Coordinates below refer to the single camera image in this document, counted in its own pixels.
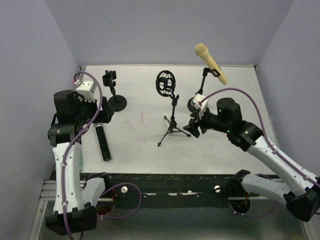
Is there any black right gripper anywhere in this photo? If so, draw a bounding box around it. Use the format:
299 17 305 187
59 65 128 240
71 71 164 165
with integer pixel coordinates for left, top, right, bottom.
182 105 231 138

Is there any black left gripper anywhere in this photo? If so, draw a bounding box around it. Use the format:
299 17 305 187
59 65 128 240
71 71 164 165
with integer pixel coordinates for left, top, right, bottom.
75 94 114 124

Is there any black round-base clip stand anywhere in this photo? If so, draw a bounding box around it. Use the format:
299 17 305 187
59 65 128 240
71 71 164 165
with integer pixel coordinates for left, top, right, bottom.
102 70 127 112

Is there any black microphone with silver grille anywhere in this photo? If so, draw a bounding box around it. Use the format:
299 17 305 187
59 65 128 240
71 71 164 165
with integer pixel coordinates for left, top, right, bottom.
94 123 112 162

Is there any mint green microphone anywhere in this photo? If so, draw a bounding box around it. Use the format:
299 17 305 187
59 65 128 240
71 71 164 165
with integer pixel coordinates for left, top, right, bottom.
78 151 83 172

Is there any black tripod mic stand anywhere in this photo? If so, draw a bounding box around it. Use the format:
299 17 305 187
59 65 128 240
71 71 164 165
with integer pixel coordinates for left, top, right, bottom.
154 70 192 148

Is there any cream yellow microphone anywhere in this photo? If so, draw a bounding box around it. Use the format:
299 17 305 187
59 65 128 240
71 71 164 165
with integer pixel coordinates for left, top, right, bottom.
194 43 228 85

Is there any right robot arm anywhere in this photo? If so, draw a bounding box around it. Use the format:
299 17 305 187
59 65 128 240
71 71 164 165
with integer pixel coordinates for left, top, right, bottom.
184 94 320 222

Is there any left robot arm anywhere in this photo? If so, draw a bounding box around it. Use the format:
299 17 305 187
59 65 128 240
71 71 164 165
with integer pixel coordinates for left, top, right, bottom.
45 90 114 236

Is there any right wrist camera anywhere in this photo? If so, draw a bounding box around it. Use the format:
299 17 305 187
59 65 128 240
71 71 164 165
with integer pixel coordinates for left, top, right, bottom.
191 93 208 113

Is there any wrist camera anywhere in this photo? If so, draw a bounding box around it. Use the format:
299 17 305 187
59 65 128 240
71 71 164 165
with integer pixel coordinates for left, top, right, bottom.
73 79 97 102
191 93 208 113

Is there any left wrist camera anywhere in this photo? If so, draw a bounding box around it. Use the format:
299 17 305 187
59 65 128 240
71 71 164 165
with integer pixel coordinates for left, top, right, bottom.
73 79 97 102

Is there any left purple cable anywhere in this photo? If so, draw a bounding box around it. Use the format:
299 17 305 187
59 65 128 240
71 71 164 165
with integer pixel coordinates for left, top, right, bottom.
61 71 143 237

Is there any purple cable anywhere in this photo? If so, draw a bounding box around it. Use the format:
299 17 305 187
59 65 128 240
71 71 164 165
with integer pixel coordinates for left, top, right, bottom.
61 71 143 237
198 87 320 218

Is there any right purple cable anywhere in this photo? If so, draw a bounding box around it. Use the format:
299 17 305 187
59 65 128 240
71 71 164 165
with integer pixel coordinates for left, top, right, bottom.
198 87 320 218

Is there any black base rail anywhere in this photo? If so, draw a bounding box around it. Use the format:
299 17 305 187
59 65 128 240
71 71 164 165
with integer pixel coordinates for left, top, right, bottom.
51 171 261 210

